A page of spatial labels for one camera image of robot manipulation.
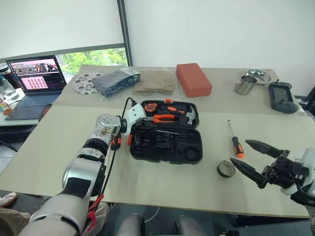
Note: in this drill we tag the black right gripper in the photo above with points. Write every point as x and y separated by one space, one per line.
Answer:
280 169

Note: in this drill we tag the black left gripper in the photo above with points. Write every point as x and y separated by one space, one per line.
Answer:
144 127

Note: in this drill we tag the black plastic tool case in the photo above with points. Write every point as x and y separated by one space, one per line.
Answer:
172 152

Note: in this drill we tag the orange black tape measure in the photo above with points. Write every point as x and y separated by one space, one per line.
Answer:
150 108

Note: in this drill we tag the small orange black object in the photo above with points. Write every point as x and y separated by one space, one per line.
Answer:
116 143

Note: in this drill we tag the black tape roll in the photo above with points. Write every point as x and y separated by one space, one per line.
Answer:
222 173

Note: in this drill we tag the folded beige cloth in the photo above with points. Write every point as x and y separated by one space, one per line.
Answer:
153 82

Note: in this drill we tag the folded dark grey cloth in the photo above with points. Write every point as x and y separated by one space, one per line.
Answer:
113 82

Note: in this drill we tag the black handheld controller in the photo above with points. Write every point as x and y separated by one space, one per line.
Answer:
281 98

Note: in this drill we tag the red rectangular box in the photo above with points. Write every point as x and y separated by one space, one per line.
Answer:
194 79

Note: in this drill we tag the stainless steel cup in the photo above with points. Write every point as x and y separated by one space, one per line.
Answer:
244 86

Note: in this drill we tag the round perforated metal plate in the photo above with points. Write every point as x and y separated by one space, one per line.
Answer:
80 84

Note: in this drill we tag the dark office chair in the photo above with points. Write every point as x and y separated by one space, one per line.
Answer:
308 100

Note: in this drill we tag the stainless steel bowl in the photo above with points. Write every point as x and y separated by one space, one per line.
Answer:
259 73

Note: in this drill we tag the grey rounded shape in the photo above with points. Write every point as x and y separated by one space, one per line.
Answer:
133 225

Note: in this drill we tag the open dark laptop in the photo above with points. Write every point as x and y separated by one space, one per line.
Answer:
37 73

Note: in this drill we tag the white side desk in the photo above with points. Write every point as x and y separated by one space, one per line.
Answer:
22 123

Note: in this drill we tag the small brown disc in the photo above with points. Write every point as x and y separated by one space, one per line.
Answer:
7 112

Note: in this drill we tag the small colourful box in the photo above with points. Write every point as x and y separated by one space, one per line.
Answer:
3 105

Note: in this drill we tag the pale pink shoe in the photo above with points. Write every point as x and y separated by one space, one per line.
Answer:
7 198

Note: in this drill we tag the beige trousers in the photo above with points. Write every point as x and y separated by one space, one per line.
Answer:
12 221

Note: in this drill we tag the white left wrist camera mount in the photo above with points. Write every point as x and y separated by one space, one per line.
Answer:
134 114

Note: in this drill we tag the dark grey window post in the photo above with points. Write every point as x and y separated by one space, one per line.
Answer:
124 32

